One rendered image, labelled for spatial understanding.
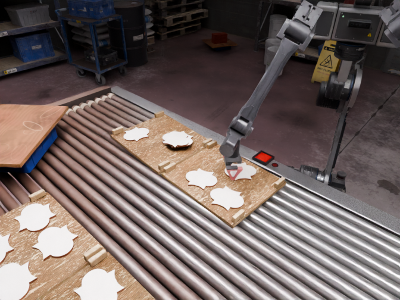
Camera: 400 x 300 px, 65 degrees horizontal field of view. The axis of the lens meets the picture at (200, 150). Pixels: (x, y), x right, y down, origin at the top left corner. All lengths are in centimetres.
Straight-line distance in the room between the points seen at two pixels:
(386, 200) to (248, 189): 189
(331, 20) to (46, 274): 156
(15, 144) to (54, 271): 65
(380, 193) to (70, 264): 255
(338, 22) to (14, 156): 155
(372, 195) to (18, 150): 260
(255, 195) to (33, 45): 471
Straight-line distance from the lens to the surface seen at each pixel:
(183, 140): 151
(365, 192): 303
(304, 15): 120
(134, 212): 124
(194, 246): 112
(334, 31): 171
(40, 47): 557
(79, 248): 116
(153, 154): 149
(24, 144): 155
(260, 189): 132
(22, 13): 539
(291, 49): 117
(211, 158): 146
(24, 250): 122
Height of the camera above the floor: 180
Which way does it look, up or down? 35 degrees down
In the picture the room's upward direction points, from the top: 1 degrees clockwise
